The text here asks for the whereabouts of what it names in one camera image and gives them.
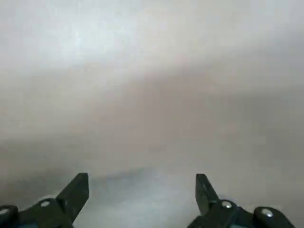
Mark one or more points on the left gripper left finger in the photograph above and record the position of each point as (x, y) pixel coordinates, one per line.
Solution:
(69, 197)

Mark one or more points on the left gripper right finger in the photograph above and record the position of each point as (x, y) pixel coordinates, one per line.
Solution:
(206, 194)

